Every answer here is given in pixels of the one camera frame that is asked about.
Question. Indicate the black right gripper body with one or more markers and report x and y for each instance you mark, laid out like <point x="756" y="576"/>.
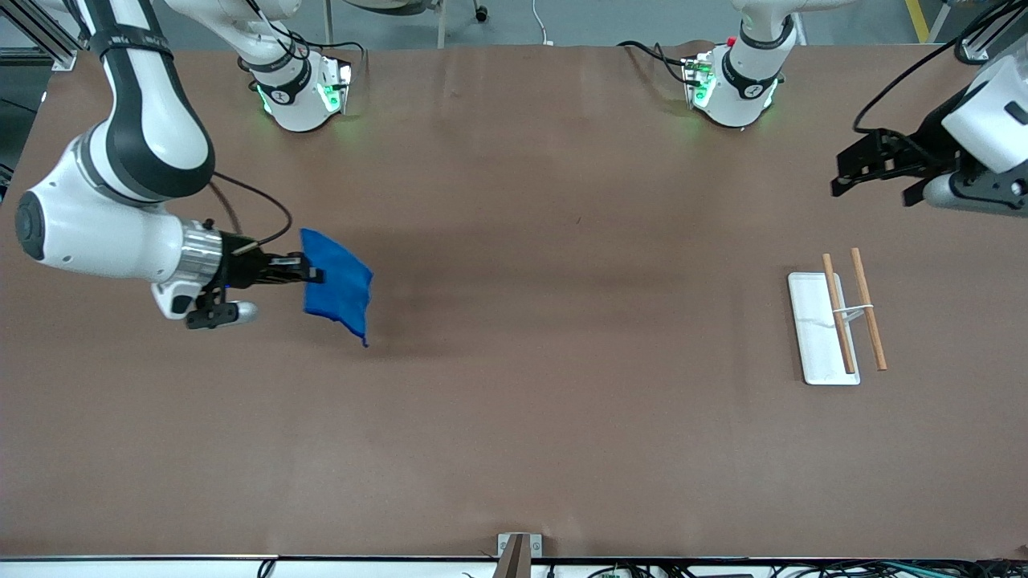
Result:
<point x="241" y="269"/>

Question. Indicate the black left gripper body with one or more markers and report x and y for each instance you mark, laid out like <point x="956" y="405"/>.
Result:
<point x="931" y="133"/>

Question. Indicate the blue microfibre towel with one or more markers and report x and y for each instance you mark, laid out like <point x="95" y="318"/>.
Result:
<point x="341" y="281"/>

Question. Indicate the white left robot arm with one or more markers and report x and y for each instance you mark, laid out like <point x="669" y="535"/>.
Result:
<point x="743" y="100"/>

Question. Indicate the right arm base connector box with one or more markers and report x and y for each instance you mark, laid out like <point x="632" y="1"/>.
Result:
<point x="337" y="84"/>

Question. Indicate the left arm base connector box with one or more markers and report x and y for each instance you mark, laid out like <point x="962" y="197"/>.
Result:
<point x="697" y="80"/>

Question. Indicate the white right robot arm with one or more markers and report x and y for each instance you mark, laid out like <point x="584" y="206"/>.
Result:
<point x="152" y="120"/>

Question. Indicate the white towel rack wooden bars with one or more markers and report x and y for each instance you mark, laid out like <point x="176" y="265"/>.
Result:
<point x="815" y="337"/>

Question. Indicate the brown table cover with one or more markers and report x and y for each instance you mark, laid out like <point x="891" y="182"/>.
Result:
<point x="514" y="361"/>

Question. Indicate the stool with caster wheels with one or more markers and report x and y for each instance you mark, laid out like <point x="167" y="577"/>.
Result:
<point x="385" y="5"/>

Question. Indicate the aluminium frame profile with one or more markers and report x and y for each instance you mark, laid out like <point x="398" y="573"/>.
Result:
<point x="976" y="53"/>
<point x="63" y="60"/>

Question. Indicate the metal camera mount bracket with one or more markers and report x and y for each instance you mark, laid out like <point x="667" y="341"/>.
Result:
<point x="519" y="558"/>

